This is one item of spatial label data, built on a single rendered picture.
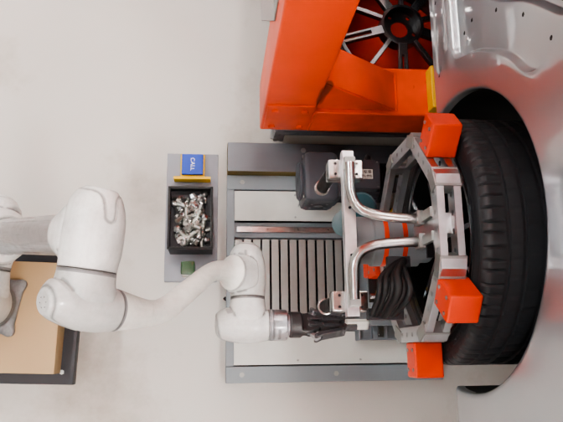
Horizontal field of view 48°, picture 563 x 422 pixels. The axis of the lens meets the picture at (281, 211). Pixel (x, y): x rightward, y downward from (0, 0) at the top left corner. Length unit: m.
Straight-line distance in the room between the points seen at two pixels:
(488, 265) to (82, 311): 0.89
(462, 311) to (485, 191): 0.27
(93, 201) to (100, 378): 1.19
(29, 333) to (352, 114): 1.23
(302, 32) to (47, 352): 1.28
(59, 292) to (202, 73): 1.54
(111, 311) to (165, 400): 1.07
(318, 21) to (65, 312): 0.84
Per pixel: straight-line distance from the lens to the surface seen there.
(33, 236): 1.65
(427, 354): 1.69
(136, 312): 1.52
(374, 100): 1.95
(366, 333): 2.40
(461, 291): 1.44
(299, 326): 1.83
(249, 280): 1.80
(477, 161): 1.53
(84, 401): 2.54
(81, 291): 1.42
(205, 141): 2.63
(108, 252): 1.43
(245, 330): 1.80
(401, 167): 1.87
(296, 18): 1.45
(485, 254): 1.47
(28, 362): 2.17
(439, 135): 1.56
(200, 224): 1.95
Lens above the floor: 2.48
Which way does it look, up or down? 76 degrees down
